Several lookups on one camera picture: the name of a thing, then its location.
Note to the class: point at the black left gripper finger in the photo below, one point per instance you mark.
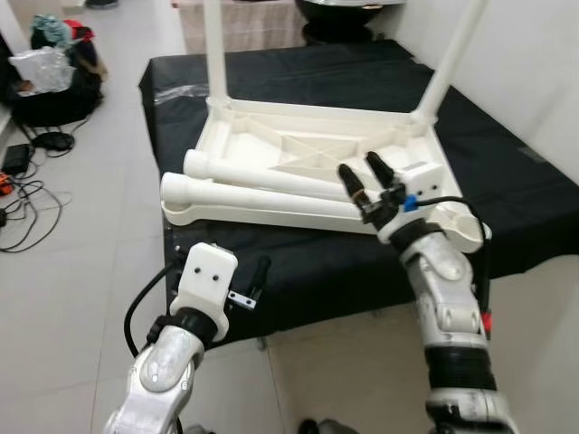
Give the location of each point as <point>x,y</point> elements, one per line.
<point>261,276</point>

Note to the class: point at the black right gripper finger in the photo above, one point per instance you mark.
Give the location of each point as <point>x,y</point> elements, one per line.
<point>380,172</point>
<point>351,183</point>

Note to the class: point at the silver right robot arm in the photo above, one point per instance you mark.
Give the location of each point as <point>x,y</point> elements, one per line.
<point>452,307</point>

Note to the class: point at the white plastic table top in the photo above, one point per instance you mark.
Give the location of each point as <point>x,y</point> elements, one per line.
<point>271,136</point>

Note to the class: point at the black tablecloth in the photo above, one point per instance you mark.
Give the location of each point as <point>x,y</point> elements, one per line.
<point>507,190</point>

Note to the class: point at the grey right robot foot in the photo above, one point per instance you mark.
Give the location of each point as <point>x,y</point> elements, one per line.
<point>330,426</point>

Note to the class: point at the large black round bowl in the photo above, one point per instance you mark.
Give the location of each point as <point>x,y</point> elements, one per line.
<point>348,16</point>

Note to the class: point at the beige woven mat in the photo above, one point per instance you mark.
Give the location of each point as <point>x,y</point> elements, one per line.
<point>249,25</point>

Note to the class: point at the clear tape strip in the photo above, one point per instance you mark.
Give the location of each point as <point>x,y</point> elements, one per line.
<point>181,92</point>

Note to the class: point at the black router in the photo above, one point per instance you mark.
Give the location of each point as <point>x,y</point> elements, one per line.
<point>52,141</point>

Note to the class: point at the orange black battery charger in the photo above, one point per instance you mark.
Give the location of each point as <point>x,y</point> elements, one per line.
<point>4,185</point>

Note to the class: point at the black power adapter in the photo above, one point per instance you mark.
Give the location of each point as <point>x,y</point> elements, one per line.
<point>18,158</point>

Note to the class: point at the clear plastic bag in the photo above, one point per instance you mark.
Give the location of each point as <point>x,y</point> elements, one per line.
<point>41,70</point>

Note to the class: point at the red cloth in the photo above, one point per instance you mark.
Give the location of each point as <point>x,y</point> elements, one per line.
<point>81,33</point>

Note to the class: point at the teal cloth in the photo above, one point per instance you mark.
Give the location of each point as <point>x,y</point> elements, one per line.
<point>52,29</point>

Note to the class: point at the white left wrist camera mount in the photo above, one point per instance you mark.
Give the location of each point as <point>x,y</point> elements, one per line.
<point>204,280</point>

